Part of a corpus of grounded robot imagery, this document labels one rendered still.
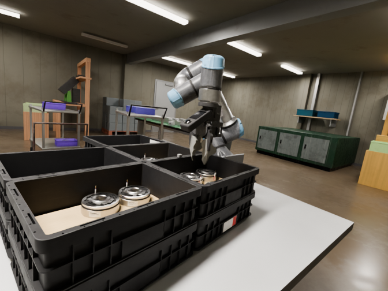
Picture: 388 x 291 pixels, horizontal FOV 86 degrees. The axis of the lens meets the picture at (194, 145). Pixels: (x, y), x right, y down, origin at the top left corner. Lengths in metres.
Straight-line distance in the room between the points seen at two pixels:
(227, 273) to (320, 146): 5.54
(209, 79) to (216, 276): 0.59
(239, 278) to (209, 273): 0.08
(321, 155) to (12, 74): 8.54
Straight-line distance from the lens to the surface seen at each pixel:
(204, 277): 0.68
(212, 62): 0.71
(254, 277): 0.72
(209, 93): 0.70
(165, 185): 0.72
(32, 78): 7.91
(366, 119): 8.06
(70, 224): 0.64
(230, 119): 1.29
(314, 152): 6.13
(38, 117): 6.15
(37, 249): 0.43
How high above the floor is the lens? 1.15
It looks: 10 degrees down
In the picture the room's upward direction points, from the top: 6 degrees clockwise
